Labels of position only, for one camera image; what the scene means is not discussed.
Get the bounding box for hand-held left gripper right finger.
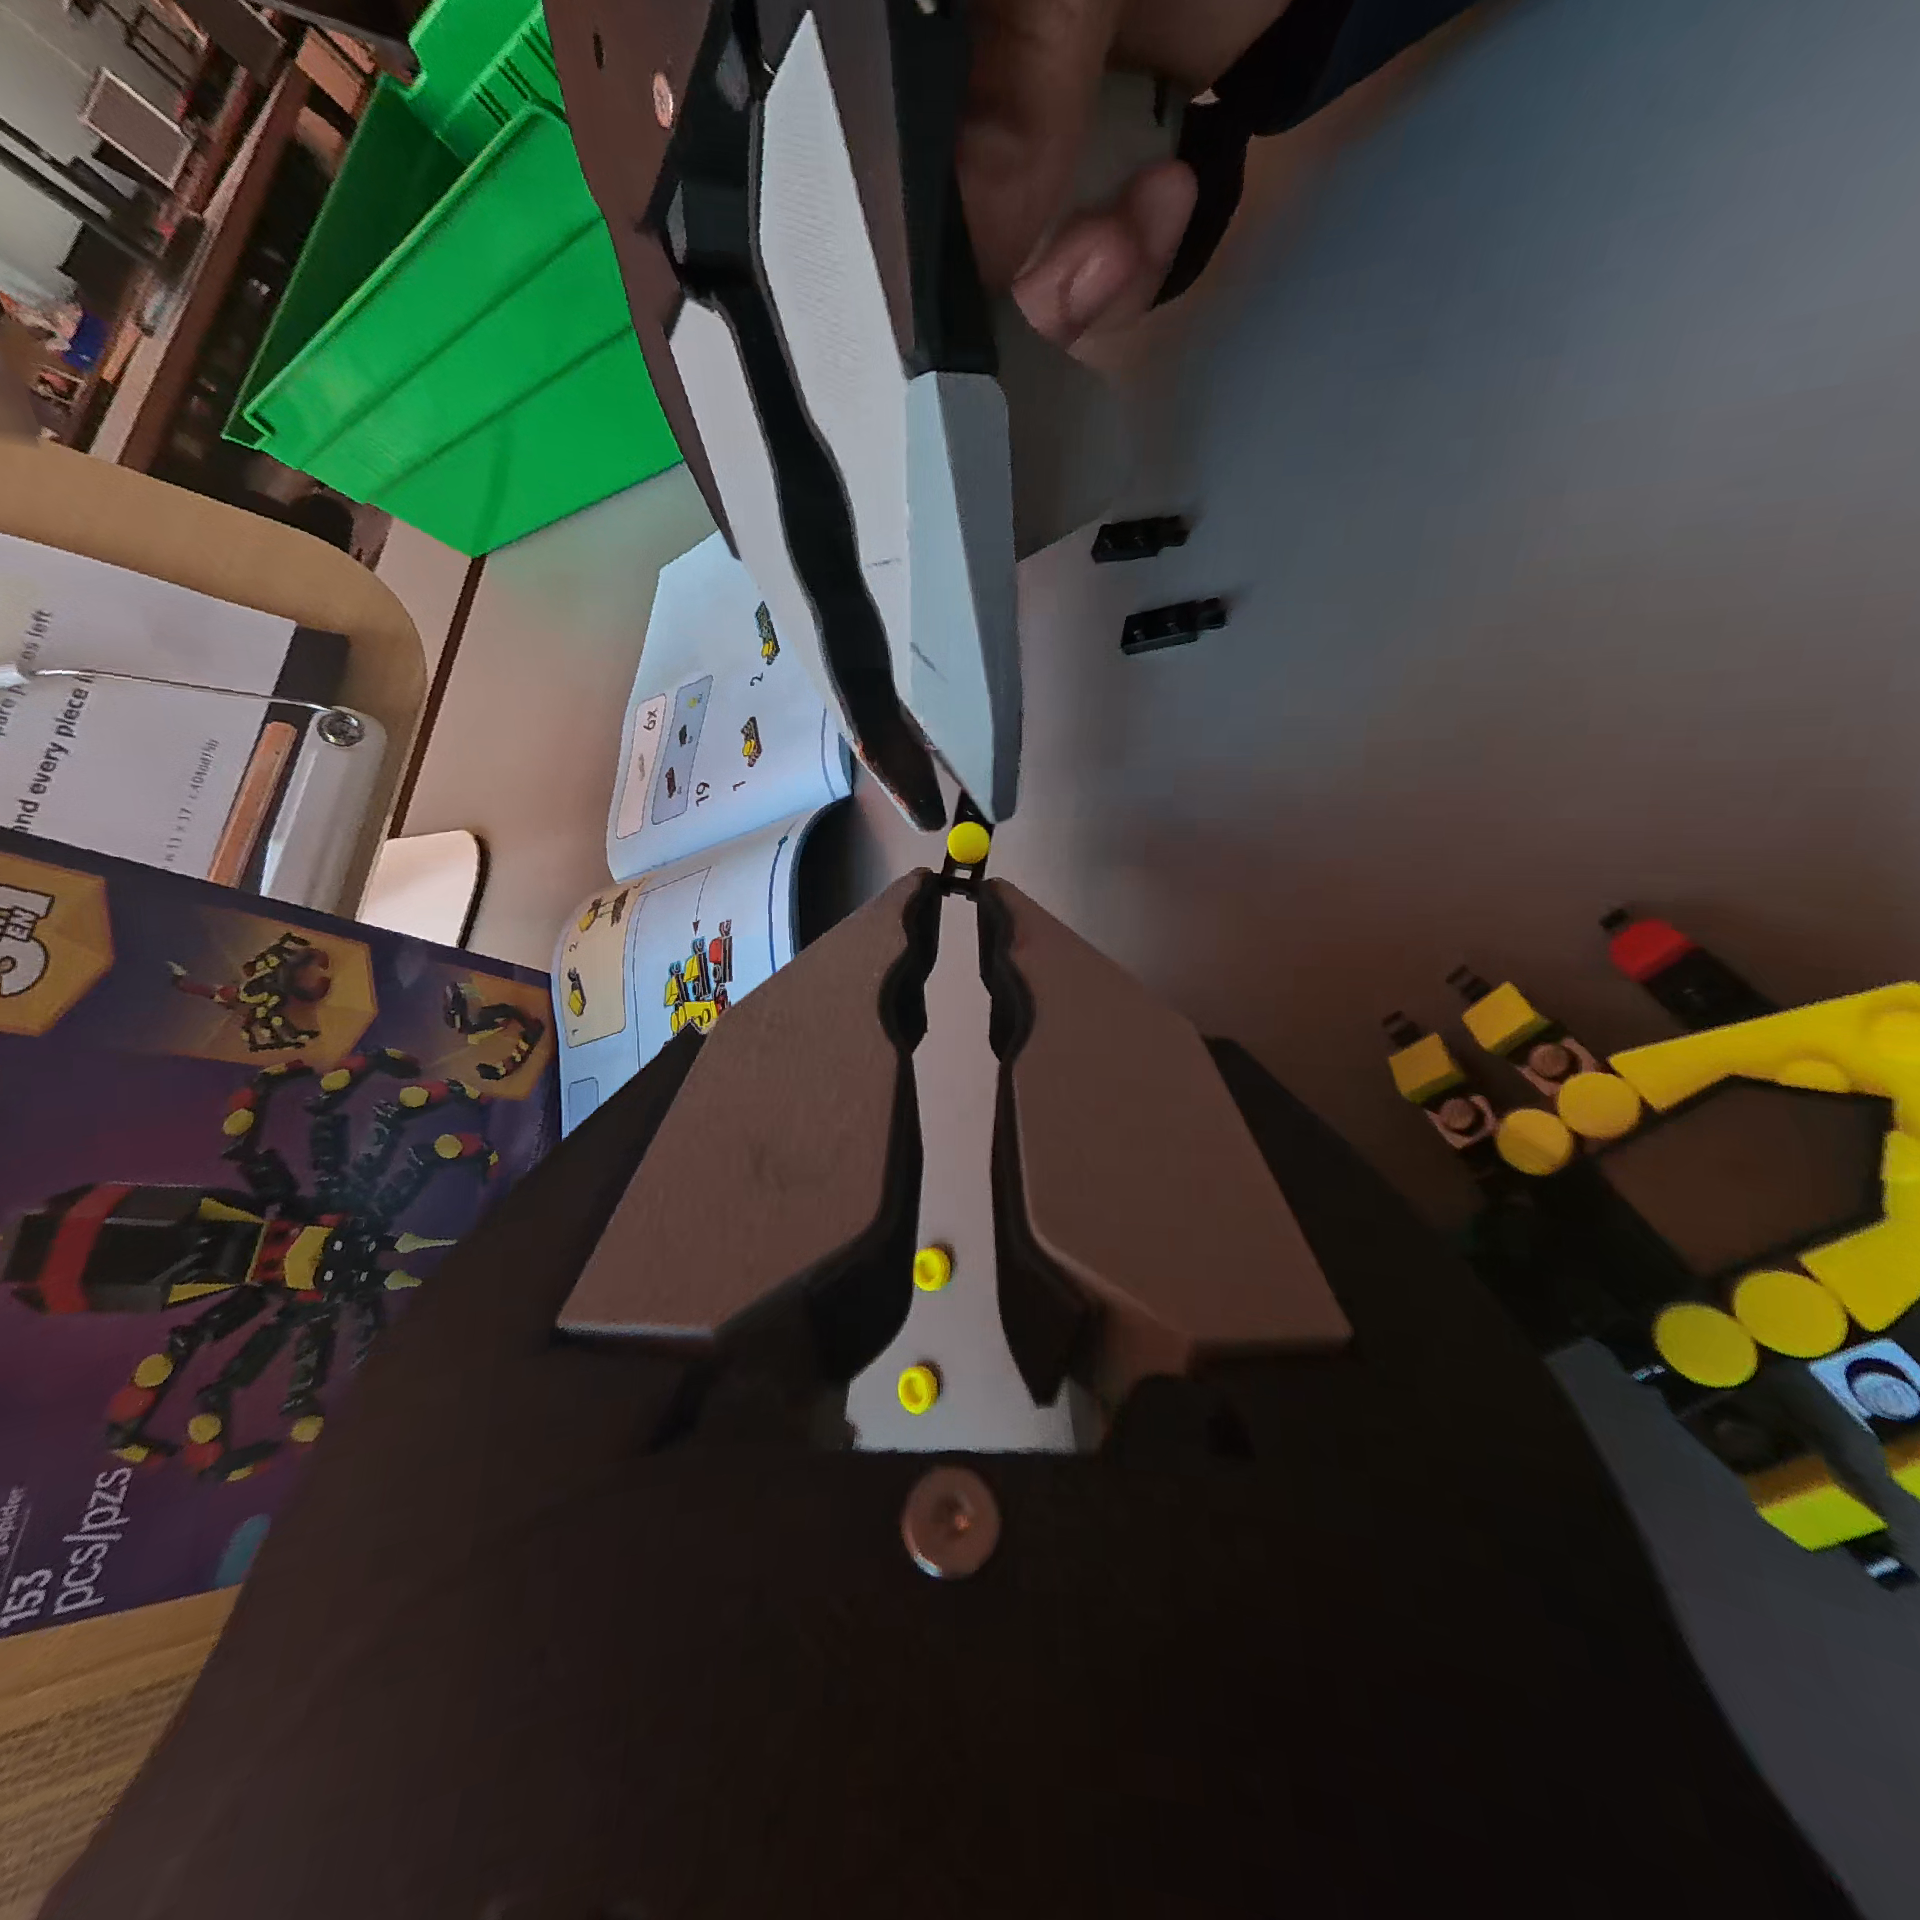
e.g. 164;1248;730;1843
976;877;1355;1403

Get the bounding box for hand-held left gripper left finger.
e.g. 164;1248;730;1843
556;871;953;1401

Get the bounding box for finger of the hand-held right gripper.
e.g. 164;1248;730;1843
662;276;952;831
749;11;1025;825

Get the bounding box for lego instruction booklet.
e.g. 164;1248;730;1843
552;533;858;1142

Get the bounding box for purple lego set box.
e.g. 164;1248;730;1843
0;831;570;1920

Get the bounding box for yellow black lego model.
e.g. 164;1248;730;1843
1381;900;1920;1592

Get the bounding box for person's right hand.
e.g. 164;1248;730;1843
957;0;1296;357

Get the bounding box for green plastic bin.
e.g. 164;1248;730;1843
222;0;707;559

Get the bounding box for white rounded board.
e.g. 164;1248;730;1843
358;829;489;951

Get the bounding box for background shelving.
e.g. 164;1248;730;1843
0;0;429;483

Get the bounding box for wooden clipboard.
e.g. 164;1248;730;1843
0;440;429;921

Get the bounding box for metal clipboard clip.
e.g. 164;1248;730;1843
0;661;393;904

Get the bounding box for white paper sheet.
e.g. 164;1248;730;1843
0;533;301;886

